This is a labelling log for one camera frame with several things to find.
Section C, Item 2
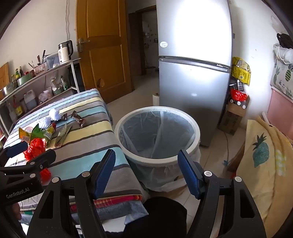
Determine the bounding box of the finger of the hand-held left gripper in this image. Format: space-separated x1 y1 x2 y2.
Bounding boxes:
0 149 57 178
0 141 28 167

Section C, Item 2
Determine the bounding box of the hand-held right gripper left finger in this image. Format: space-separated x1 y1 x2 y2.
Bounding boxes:
27 149 117 238

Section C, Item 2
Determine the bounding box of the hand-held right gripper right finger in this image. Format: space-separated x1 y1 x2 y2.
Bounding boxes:
177 149 267 238

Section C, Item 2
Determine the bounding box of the red plastic bag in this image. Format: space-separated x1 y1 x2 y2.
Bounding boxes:
24 138 47 162
230 89 249 102

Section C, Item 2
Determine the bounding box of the beige paper packet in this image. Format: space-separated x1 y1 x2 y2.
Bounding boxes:
54 125 72 147

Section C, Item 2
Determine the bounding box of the green snack wrapper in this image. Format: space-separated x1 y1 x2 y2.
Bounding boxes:
30 124 56 140

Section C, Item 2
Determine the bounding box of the white tissue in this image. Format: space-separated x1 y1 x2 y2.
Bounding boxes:
38 116 52 130

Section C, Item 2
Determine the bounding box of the white foam net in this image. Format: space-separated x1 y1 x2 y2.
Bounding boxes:
49 108 61 120

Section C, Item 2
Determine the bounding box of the white trash bin with liner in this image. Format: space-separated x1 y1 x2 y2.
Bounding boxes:
119 109 201 193

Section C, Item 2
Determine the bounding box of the brown snack wrapper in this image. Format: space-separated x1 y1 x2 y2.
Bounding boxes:
71 111 86 130

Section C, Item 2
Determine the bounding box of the person's left hand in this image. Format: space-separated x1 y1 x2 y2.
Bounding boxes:
10 202 22 221

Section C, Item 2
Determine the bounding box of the small red plastic scrap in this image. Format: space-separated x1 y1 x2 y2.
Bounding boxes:
40 168 51 182

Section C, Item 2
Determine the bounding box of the red plaid cloth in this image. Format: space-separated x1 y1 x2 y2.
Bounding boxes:
70 194 143 213

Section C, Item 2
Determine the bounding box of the striped blanket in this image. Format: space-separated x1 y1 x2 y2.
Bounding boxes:
3 88 150 206

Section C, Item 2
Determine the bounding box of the brown cardboard piece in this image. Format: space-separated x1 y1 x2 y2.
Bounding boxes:
227 143 245 172

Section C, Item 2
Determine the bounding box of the white plastic jug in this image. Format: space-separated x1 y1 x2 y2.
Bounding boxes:
23 90 37 110

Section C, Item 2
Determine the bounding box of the metal basin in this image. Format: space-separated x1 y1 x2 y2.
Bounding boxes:
1 81 19 96

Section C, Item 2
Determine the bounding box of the brown cardboard box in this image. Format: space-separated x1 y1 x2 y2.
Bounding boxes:
217 97 250 136

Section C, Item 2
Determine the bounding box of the green basin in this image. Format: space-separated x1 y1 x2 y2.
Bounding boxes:
17 73 35 86

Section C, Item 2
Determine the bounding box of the yellow pineapple blanket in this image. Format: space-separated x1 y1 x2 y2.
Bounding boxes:
236 116 293 238

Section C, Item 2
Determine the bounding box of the plastic bag of goods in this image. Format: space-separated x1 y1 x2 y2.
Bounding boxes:
49 71 63 95

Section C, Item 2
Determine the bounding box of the wooden cutting board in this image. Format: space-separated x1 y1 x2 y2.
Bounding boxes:
0 62 10 91

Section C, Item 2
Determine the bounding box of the white metal shelf rack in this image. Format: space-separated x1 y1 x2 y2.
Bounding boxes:
0 57 81 138

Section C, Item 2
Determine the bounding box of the red plastic bag on box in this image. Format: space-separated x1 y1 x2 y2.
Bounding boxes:
230 89 249 102

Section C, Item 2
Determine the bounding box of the silver refrigerator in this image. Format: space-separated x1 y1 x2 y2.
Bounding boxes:
156 0 234 147

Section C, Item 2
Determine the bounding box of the clear plastic storage box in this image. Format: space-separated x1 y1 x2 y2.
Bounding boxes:
44 52 60 70

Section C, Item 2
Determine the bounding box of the white electric kettle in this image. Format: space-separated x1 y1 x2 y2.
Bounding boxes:
58 40 74 65

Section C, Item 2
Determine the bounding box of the pink cabinet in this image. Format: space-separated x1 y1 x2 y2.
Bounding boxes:
267 88 293 129

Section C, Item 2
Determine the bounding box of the yellow packet bag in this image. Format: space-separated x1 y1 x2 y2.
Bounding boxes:
231 56 251 85

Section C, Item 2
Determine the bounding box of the brown wooden door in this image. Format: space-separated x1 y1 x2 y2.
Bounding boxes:
75 0 134 103

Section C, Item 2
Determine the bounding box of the white pineapple printed cloth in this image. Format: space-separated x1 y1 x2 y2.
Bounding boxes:
272 46 293 99

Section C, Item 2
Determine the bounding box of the white cloth bag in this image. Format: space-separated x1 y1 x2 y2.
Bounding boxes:
273 44 293 64

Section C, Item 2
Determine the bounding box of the black bag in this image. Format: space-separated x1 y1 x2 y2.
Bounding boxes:
277 33 293 49

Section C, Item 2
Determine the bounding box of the grey power cord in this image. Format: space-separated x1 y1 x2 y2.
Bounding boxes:
223 130 230 166

